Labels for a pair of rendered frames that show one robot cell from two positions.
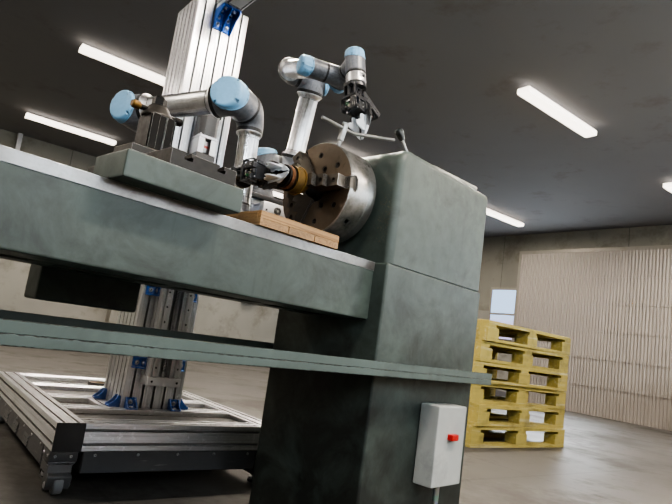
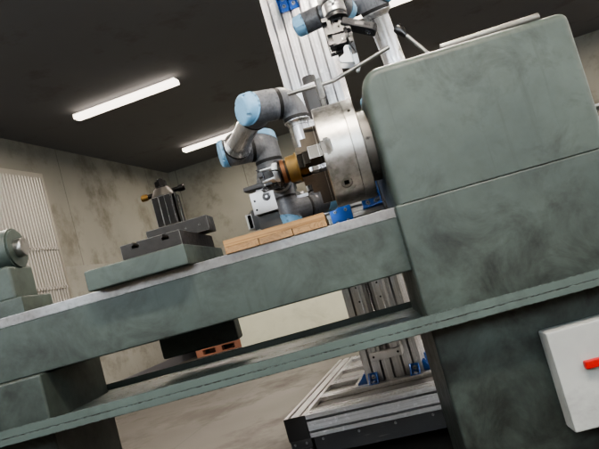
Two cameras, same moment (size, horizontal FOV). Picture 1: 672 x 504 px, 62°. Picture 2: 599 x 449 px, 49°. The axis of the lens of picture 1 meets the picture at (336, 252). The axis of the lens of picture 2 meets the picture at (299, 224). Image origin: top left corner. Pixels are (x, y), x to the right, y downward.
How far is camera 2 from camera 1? 1.43 m
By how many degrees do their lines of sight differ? 50
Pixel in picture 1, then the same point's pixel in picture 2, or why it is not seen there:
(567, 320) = not seen: outside the picture
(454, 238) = (509, 111)
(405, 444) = (529, 386)
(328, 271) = (330, 249)
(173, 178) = (122, 272)
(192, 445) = (408, 411)
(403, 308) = (447, 240)
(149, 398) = (389, 369)
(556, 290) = not seen: outside the picture
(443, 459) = (587, 393)
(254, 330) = not seen: outside the picture
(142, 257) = (144, 330)
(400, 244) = (406, 176)
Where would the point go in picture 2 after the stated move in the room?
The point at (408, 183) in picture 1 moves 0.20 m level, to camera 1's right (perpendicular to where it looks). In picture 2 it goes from (385, 105) to (441, 76)
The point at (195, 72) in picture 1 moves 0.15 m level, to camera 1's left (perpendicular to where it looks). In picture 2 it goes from (288, 65) to (268, 78)
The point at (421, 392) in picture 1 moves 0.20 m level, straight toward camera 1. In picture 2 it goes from (532, 319) to (480, 340)
